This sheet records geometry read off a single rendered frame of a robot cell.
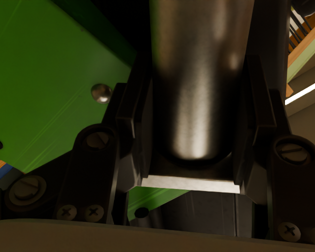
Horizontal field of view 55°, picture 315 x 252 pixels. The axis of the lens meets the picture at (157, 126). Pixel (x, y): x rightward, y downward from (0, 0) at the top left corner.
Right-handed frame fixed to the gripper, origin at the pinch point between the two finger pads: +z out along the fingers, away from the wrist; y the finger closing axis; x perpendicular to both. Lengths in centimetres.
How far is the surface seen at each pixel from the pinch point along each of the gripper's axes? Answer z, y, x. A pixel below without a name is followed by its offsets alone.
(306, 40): 253, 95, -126
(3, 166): 279, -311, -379
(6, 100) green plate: 2.8, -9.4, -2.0
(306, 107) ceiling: 580, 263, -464
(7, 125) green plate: 2.8, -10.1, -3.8
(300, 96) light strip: 479, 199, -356
